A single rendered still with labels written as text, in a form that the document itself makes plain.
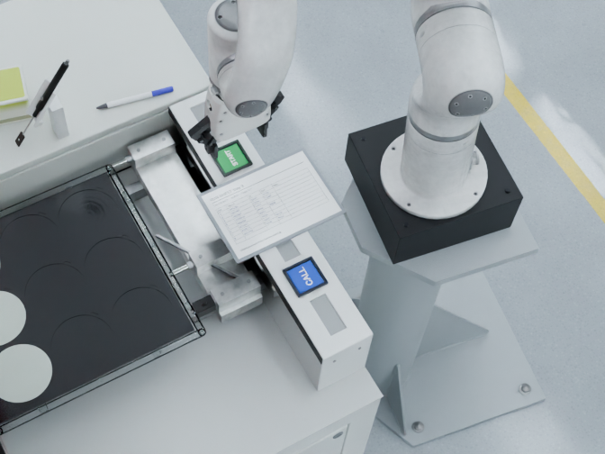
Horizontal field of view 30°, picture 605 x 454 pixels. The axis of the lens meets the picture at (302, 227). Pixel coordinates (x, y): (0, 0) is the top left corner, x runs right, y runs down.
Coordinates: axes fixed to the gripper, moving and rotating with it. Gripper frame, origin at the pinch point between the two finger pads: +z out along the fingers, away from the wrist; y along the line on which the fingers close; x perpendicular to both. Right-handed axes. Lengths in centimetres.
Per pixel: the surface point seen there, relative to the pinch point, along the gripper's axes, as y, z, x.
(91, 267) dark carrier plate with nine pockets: -29.3, 15.2, -2.8
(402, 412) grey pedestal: 28, 96, -30
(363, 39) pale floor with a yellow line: 82, 105, 75
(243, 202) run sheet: -2.3, 8.8, -6.8
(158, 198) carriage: -12.9, 17.1, 5.1
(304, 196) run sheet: 7.4, 8.8, -10.7
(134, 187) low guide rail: -15.1, 20.1, 10.9
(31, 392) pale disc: -47, 15, -19
